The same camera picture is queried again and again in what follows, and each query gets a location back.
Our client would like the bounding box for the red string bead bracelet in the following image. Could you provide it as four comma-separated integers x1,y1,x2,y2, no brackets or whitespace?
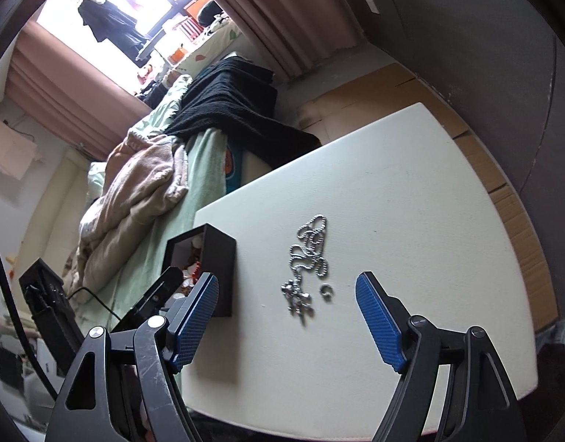
180,261,206,295

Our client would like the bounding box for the black jewelry box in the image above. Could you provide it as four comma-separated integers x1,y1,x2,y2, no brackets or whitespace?
162,224,236,317

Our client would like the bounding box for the silver ball chain necklace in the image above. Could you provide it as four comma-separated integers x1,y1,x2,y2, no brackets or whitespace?
280,213,331,319

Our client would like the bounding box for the beige pink crumpled quilt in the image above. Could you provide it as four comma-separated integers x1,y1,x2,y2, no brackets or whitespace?
64,130,190,294

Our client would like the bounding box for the green bed sheet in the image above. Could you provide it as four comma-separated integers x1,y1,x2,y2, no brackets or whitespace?
72,76,227,331

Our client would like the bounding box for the pink curtain left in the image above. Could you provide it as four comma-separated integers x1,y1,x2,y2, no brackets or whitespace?
5,21,151,160

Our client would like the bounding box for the pink curtain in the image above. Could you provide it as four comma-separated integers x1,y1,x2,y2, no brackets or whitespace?
215,0,363,81
5,21,151,160

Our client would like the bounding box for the black knitted blanket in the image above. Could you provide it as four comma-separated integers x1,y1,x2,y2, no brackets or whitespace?
163,56,321,169

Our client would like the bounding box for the floral pillow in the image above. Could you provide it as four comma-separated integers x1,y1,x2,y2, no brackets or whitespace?
173,16,241,78

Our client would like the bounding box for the flattened cardboard sheet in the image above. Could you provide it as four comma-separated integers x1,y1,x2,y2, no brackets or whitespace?
298,63,559,332

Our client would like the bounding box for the black hanging jacket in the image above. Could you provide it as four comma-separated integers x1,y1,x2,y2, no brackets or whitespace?
78,0,146,61

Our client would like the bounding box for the pink curtain right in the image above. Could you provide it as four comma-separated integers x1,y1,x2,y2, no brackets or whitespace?
215,0,363,81

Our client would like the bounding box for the beige cloth on wall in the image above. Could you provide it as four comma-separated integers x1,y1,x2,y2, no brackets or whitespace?
0,121,38,180

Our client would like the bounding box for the white wall switch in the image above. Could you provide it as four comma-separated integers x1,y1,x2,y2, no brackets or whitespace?
365,0,379,14

